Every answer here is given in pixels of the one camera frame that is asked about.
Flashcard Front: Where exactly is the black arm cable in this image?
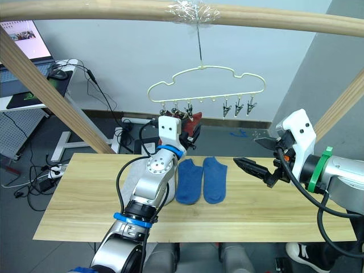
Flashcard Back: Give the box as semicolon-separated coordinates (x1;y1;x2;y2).
277;146;364;273
116;121;160;220

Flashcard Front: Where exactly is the black mouse pad green logo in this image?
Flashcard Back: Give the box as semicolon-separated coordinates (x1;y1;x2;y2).
6;71;73;110

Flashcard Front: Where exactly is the gray ankle sock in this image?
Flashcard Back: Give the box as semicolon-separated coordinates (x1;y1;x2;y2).
125;166;148;200

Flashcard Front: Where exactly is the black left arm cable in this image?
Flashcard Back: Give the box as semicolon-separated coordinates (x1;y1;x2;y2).
116;121;160;220

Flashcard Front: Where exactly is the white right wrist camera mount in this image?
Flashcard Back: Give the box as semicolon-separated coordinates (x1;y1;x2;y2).
274;109;317;185

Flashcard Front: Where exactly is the black box with white label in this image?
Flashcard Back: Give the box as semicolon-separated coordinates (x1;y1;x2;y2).
135;138;159;156

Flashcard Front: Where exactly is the open gray laptop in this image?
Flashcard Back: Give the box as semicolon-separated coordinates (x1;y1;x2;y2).
0;19;55;93

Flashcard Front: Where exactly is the white desk foot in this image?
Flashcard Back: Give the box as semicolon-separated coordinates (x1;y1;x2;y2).
50;131;113;162

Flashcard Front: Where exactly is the white socket block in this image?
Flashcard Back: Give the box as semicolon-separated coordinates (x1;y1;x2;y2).
113;127;134;153

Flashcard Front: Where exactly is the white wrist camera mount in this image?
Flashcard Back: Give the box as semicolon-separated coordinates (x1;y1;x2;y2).
274;109;317;185
158;115;183;148

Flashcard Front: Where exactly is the black computer mouse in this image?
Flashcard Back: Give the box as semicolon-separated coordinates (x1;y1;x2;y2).
50;69;69;80

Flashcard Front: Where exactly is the cream clip hanger frame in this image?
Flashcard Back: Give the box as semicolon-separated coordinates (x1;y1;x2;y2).
147;24;267;104

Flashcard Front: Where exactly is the blue ankle sock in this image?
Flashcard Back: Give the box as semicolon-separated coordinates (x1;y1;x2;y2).
175;158;204;205
202;156;229;205

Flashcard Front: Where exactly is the clear tape wrap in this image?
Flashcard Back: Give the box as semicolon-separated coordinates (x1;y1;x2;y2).
164;0;221;29

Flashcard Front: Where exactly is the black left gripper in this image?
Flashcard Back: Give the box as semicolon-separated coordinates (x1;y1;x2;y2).
179;119;202;151

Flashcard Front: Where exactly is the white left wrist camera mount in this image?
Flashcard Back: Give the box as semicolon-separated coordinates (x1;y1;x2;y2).
158;115;183;148

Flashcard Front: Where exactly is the red ankle sock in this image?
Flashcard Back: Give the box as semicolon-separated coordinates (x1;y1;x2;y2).
181;112;203;140

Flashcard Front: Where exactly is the black cable with inline box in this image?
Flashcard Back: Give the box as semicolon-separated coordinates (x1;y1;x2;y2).
61;61;134;143

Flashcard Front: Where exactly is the horizontal wooden rack pole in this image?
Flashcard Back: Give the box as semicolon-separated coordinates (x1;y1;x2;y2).
0;0;364;39

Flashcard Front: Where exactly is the white power strip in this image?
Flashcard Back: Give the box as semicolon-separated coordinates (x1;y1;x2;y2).
47;166;68;179

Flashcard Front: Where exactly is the white pegboard panel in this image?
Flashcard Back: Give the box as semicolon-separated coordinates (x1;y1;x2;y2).
0;109;49;159

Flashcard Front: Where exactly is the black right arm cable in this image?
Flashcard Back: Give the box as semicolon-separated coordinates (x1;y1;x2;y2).
277;146;364;273

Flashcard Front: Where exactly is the black floor cable tangle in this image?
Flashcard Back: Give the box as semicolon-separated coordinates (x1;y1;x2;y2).
14;155;69;213

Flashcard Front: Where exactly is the black and white sneaker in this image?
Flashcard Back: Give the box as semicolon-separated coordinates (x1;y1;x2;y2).
286;242;333;273

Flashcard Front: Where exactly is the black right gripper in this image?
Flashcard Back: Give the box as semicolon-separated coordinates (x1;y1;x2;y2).
233;133;297;189

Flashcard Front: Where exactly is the white desk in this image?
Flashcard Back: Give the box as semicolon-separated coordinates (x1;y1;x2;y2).
0;59;83;113

